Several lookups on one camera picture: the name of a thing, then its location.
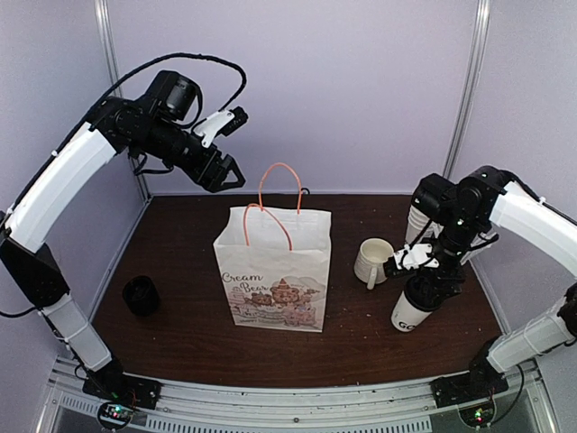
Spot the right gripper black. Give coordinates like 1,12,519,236
417,212,483,306

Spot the stack of white paper cups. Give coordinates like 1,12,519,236
405,205,435,244

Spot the white paper takeout bag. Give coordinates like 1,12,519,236
213,161,334,335

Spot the stack of black cup lids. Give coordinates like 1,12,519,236
122,275,160,317

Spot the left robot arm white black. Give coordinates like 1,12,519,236
1,70,248,401

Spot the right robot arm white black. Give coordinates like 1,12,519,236
412,166,576,399

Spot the bundle of white straws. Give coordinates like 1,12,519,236
460,231,499,265

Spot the cream ribbed ceramic mug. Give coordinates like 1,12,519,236
353,238,394,290

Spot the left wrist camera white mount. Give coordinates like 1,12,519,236
192,106,249,148

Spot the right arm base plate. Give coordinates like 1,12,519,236
430,373,508,409

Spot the aluminium front rail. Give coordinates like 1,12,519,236
44,346,554,433

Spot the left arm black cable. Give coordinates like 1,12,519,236
0,52,248,317

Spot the left aluminium wall post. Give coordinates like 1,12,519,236
94,0,150,203

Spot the aluminium wall post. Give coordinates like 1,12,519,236
443,0,491,177
94,0,150,203

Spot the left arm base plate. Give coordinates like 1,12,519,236
82,375,161,410

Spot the right aluminium wall post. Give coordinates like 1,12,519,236
443,0,491,177

